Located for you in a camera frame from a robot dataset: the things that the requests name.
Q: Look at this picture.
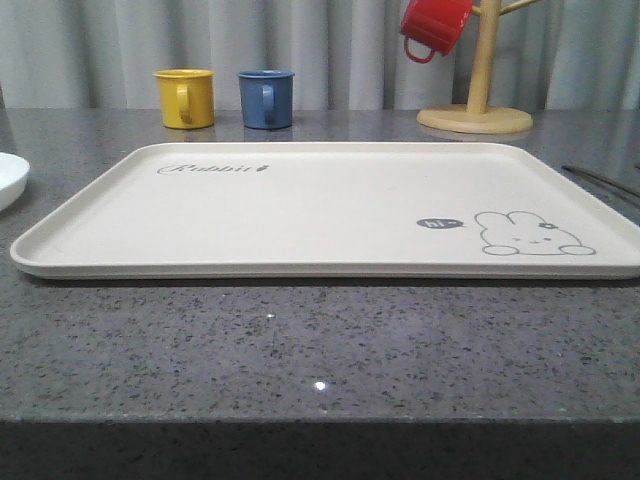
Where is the steel chopstick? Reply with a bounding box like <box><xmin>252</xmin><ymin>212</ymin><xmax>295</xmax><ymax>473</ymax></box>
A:
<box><xmin>561</xmin><ymin>165</ymin><xmax>639</xmax><ymax>202</ymax></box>

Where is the white round plate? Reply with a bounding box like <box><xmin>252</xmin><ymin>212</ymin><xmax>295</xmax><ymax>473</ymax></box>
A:
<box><xmin>0</xmin><ymin>152</ymin><xmax>30</xmax><ymax>211</ymax></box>

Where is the cream rabbit serving tray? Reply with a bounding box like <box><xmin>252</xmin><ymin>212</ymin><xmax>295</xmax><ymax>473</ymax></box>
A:
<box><xmin>11</xmin><ymin>142</ymin><xmax>639</xmax><ymax>279</ymax></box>

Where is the blue enamel mug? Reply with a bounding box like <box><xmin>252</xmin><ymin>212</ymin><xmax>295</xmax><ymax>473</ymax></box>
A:
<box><xmin>238</xmin><ymin>70</ymin><xmax>294</xmax><ymax>130</ymax></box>

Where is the yellow enamel mug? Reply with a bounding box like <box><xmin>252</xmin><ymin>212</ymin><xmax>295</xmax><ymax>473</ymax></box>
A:
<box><xmin>154</xmin><ymin>69</ymin><xmax>214</xmax><ymax>129</ymax></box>

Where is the wooden mug tree stand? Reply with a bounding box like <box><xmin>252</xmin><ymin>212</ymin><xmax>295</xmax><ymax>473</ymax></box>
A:
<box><xmin>416</xmin><ymin>0</ymin><xmax>537</xmax><ymax>134</ymax></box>

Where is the red enamel mug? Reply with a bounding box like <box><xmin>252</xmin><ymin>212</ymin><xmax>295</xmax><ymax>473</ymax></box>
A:
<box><xmin>401</xmin><ymin>0</ymin><xmax>473</xmax><ymax>64</ymax></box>

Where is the grey curtain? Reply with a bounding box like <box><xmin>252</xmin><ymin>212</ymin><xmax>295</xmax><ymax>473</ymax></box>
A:
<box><xmin>1</xmin><ymin>1</ymin><xmax>639</xmax><ymax>111</ymax></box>

